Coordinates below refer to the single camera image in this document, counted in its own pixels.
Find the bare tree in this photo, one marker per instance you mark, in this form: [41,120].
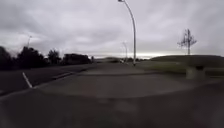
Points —
[187,41]

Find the tall curved street lamp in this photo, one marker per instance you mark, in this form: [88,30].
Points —
[133,33]

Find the low concrete block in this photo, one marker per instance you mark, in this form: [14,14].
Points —
[195,72]

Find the row of dark trees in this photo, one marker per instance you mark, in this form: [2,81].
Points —
[33,58]

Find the distant curved street lamp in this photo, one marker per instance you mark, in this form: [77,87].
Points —
[125,51]

